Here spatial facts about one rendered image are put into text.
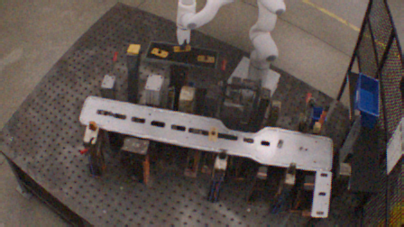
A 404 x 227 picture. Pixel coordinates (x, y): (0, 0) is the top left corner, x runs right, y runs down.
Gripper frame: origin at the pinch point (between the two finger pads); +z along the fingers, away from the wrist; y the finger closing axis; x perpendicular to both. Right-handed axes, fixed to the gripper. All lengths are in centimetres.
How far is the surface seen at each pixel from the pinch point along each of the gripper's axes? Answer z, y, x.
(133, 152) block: 22, 46, -30
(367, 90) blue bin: 20, 22, 116
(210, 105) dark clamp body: 22.3, 22.4, 12.0
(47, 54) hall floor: 124, -135, -106
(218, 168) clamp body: 20, 61, 8
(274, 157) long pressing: 24, 56, 38
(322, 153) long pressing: 24, 59, 67
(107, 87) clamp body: 18.0, 7.5, -40.2
